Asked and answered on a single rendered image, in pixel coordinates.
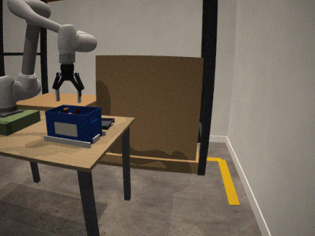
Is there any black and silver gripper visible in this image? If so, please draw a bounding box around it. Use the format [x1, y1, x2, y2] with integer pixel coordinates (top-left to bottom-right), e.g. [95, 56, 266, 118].
[52, 64, 84, 103]

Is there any blue bottle crate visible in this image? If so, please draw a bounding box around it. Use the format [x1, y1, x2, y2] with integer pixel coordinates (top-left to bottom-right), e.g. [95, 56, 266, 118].
[47, 105, 102, 144]

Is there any white flat rail with screws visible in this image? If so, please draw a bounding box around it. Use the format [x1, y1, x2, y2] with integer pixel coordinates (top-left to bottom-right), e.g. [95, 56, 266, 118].
[44, 131, 106, 148]

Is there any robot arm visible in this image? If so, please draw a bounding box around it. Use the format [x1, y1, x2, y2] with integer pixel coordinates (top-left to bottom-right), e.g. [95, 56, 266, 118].
[0, 0, 98, 118]

